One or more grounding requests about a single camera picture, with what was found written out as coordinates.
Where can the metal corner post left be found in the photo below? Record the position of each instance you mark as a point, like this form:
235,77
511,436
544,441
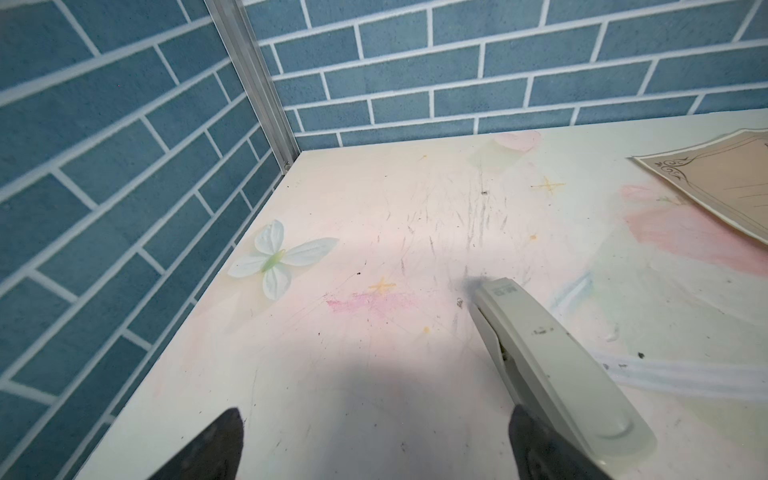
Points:
236,32

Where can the grey stapler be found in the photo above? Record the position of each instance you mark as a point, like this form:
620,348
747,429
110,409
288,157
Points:
546,370

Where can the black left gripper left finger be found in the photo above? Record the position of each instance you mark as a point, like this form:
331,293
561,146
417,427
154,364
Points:
215,453

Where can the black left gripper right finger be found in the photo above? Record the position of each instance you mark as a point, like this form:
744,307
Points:
541,452

